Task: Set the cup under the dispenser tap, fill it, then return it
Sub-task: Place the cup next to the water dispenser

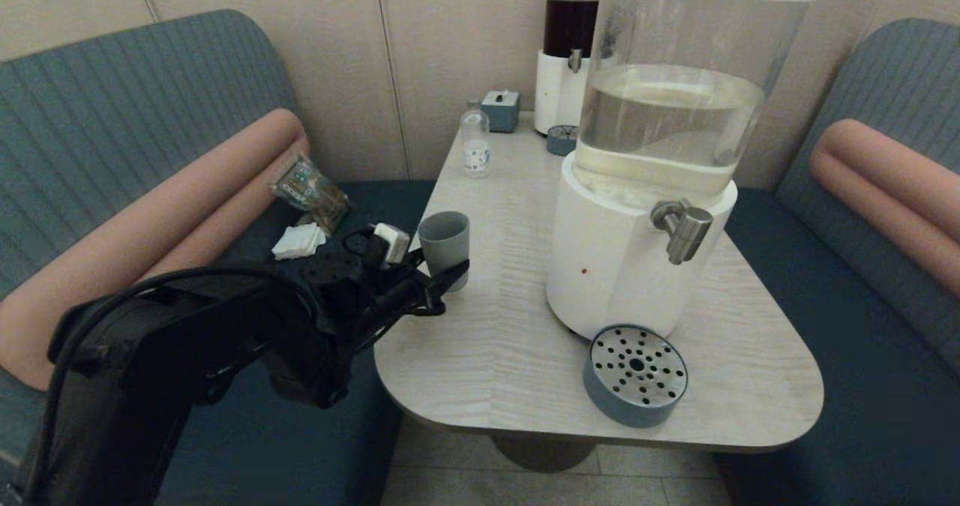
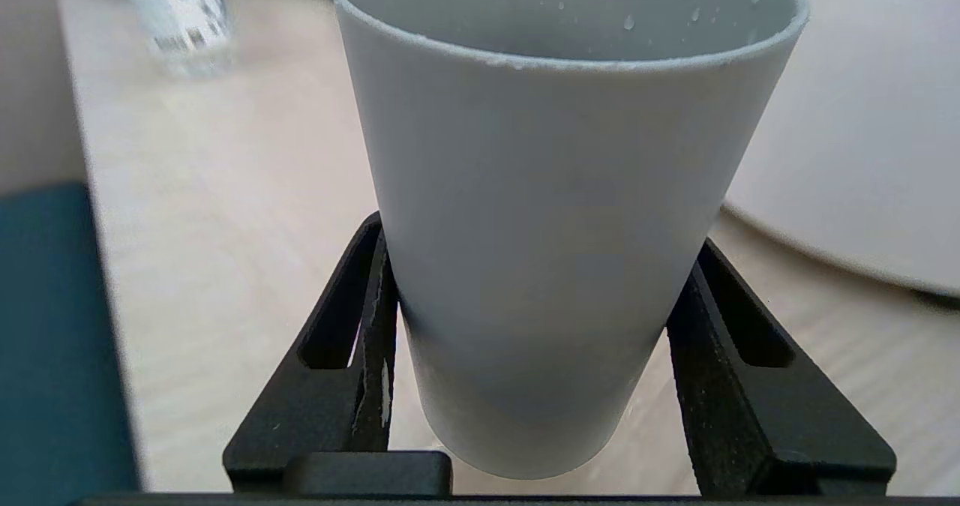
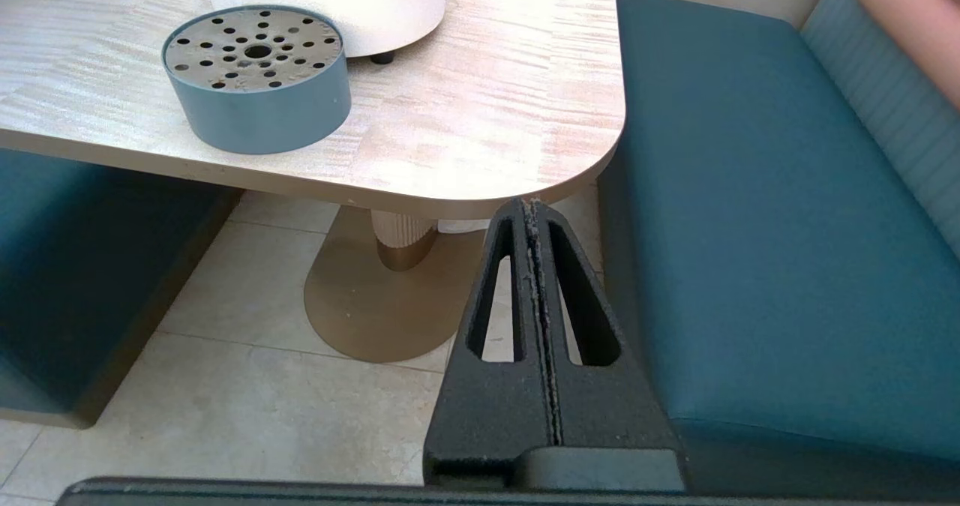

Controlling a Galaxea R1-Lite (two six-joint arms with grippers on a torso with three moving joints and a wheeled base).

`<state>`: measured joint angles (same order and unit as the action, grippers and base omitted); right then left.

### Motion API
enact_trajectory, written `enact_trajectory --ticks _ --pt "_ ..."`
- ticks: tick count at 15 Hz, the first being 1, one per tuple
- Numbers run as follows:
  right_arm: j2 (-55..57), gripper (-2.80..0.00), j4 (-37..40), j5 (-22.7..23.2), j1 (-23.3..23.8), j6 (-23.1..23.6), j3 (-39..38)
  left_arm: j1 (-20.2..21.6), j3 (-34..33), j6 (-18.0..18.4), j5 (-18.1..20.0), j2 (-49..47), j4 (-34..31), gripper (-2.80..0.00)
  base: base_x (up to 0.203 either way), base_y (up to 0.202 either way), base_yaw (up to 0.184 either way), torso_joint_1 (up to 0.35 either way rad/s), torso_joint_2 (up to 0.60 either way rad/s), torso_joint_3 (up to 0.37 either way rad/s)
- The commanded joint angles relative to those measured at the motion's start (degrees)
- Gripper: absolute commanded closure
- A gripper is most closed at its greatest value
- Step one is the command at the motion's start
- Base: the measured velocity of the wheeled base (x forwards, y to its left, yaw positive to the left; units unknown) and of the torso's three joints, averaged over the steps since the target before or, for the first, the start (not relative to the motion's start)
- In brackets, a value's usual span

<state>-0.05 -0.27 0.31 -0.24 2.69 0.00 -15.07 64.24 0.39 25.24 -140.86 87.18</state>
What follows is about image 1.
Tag grey-blue plastic cup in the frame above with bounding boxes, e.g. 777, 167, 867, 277
417, 211, 471, 294

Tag metal dispenser tap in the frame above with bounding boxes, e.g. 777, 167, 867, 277
649, 198, 716, 265

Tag white folded napkins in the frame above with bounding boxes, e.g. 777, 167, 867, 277
271, 223, 329, 261

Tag small clear bottle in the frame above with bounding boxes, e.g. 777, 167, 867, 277
460, 100, 492, 178

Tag clear snack packet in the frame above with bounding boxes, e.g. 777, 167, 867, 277
270, 154, 353, 235

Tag clear water dispenser white base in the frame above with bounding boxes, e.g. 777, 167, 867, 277
545, 0, 824, 340

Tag small blue box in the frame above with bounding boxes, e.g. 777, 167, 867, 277
481, 90, 521, 133

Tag small blue drip tray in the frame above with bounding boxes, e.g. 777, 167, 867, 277
545, 124, 579, 157

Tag blue drip tray metal grate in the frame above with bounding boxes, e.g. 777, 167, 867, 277
583, 323, 690, 428

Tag dark drink dispenser white base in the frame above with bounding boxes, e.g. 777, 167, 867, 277
534, 0, 601, 136

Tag pink bolster cushion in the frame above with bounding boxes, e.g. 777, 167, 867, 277
0, 107, 311, 391
808, 118, 960, 298

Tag teal upholstered bench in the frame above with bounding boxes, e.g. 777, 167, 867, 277
712, 17, 960, 506
0, 8, 437, 506

